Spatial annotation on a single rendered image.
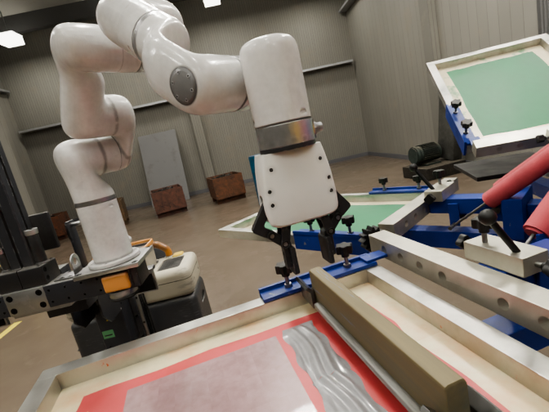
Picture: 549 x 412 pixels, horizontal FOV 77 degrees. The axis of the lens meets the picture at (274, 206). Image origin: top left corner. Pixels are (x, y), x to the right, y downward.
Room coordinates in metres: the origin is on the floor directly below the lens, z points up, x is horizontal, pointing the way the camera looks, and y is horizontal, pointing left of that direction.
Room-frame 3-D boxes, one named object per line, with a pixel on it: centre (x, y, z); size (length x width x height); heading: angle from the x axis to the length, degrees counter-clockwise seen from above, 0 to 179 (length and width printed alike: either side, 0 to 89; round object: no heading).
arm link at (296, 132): (0.46, -0.04, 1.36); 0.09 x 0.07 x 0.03; 102
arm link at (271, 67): (0.50, -0.01, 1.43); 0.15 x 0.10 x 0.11; 49
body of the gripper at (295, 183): (0.46, -0.03, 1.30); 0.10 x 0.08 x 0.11; 102
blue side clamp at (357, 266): (0.80, -0.07, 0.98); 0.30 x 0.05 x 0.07; 103
